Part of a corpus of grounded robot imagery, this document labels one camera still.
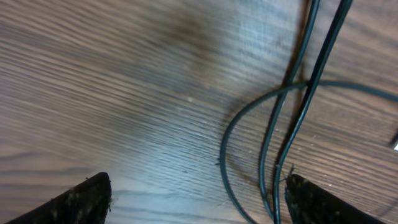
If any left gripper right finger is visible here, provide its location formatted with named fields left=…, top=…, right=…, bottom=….
left=285, top=174, right=384, bottom=224

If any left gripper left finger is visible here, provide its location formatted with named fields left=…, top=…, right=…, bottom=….
left=7, top=172, right=111, bottom=224

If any black USB cable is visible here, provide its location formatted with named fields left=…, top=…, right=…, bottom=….
left=219, top=0, right=398, bottom=224

